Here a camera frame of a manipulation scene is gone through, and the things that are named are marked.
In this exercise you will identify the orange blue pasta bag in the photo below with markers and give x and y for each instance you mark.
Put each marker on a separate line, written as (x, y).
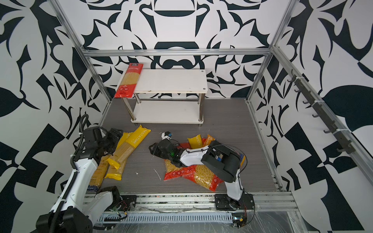
(207, 141)

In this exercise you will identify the yellow pastatime spaghetti package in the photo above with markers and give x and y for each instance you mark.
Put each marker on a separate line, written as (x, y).
(126, 146)

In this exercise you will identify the red fusilli bag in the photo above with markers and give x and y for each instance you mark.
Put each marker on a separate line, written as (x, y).
(202, 176)
(173, 172)

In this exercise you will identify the orange blue spaghetti package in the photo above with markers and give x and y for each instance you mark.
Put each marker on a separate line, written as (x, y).
(98, 176)

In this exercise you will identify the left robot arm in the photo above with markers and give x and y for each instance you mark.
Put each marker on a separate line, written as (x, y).
(69, 214)

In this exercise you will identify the small yellow pasta package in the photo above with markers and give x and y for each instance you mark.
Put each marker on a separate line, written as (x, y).
(196, 142)

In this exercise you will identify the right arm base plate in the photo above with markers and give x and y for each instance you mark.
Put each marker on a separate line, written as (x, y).
(224, 203)

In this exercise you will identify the red spaghetti package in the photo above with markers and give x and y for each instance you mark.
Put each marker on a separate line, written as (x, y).
(129, 81)

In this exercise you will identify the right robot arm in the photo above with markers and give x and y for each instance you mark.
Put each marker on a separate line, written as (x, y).
(219, 158)

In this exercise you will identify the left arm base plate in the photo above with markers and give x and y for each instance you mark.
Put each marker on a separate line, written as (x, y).
(125, 201)

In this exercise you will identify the wall hook rail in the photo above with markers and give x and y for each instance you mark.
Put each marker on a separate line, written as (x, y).
(319, 106)

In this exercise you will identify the aluminium front rail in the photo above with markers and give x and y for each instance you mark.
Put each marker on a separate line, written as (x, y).
(205, 202)

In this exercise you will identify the white cable duct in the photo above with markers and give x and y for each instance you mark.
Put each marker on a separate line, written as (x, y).
(133, 218)

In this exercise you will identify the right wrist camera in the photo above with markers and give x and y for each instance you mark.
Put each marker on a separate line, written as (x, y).
(166, 135)

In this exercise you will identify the white two-tier shelf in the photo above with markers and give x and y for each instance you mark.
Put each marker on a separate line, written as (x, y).
(166, 111)

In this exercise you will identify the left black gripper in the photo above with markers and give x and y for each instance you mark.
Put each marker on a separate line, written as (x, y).
(114, 136)

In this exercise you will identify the aluminium cage frame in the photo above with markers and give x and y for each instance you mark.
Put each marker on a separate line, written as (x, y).
(362, 157)

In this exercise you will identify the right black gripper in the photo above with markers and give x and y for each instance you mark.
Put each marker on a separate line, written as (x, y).
(153, 149)

